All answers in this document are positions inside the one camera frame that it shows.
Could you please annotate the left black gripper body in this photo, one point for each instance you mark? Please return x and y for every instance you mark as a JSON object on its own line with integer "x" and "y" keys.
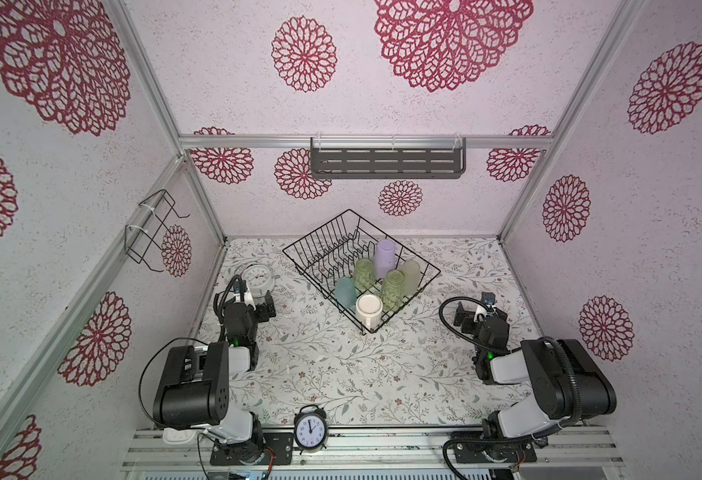
{"x": 261, "y": 314}

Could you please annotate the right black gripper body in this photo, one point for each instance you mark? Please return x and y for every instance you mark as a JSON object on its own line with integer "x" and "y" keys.
{"x": 468, "y": 326}

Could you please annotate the pale yellow textured cup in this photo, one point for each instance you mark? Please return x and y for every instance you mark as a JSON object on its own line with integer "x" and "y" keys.
{"x": 411, "y": 270}

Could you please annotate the green transparent cup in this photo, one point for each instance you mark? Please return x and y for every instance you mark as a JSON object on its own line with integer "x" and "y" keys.
{"x": 392, "y": 290}
{"x": 364, "y": 275}

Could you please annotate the teal transparent cup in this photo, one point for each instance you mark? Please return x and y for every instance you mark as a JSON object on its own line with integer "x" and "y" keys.
{"x": 345, "y": 293}

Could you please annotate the red white mug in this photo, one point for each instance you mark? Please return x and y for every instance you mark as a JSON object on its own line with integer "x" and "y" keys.
{"x": 368, "y": 310}

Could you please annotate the lavender plastic cup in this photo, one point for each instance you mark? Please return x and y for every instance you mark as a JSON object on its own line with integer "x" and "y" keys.
{"x": 384, "y": 258}

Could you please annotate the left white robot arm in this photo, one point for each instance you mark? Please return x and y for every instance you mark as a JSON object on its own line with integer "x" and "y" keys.
{"x": 193, "y": 399}

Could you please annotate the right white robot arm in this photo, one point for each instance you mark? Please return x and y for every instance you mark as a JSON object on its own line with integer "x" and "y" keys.
{"x": 566, "y": 384}

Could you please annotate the white round gauge clock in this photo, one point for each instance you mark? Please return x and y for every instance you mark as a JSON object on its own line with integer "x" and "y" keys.
{"x": 259, "y": 280}

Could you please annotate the black alarm clock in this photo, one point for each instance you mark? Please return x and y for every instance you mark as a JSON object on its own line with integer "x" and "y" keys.
{"x": 310, "y": 428}

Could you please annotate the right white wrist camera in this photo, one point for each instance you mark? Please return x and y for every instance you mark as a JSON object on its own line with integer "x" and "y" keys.
{"x": 485, "y": 307}

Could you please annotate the black wire dish rack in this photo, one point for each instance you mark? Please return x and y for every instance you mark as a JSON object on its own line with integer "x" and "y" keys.
{"x": 330, "y": 252}

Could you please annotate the black wire wall holder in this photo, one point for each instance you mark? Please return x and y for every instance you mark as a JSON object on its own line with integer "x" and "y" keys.
{"x": 159, "y": 242}

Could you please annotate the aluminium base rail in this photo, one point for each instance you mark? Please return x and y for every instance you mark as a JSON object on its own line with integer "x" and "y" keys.
{"x": 381, "y": 448}

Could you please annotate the grey wall shelf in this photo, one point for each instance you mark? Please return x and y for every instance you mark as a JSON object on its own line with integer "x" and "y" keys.
{"x": 387, "y": 163}

